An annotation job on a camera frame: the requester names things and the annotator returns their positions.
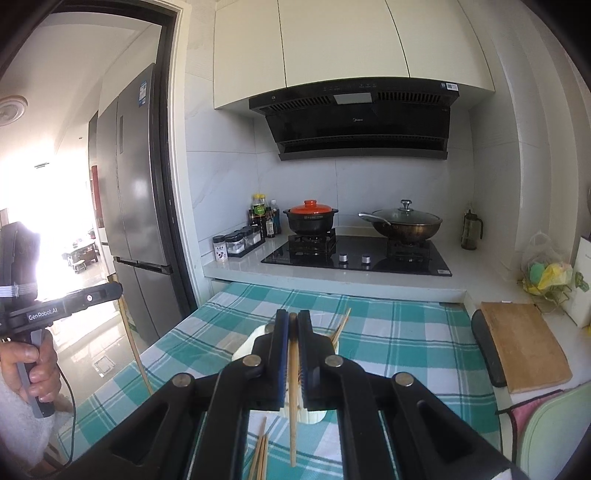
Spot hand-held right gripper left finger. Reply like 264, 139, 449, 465
59, 309, 291, 480

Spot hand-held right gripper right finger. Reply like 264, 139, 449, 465
297, 309, 529, 480

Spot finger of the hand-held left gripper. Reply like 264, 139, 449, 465
69, 282, 124, 315

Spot cream plastic utensil holder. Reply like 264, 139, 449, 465
231, 322, 341, 424

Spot pile of wooden chopsticks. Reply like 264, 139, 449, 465
248, 417, 270, 480

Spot person's left forearm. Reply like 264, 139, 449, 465
0, 376, 52, 472

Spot person's left hand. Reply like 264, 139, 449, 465
0, 329, 62, 403

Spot distant wooden furniture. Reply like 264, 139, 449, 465
64, 241, 100, 274

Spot teal checkered tablecloth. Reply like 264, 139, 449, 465
55, 282, 506, 480

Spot grey refrigerator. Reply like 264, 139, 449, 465
95, 62, 175, 346

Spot black gas stove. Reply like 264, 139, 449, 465
261, 232, 452, 278

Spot row of spice jars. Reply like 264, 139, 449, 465
212, 225, 267, 263

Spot black clay pot orange lid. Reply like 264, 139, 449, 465
283, 199, 339, 235

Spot group of sauce bottles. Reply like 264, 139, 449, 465
248, 193, 283, 239

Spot dark wok with glass lid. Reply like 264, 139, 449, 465
358, 199, 443, 245

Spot round ceiling light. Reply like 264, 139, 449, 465
0, 95, 29, 126

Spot dark glass jug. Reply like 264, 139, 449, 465
461, 209, 485, 251

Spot wooden cutting board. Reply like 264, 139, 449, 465
480, 301, 574, 394

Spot pink mat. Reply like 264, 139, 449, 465
496, 389, 563, 462

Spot black range hood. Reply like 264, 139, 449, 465
249, 78, 461, 162

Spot plastic bag with yellow contents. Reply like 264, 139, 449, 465
522, 231, 576, 302

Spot green cutting board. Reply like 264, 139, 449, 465
517, 385, 591, 480

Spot black cable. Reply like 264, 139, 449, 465
44, 335, 77, 468

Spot black door frame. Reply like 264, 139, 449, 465
0, 0, 200, 324

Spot cream wall cabinets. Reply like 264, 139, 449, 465
213, 0, 496, 110

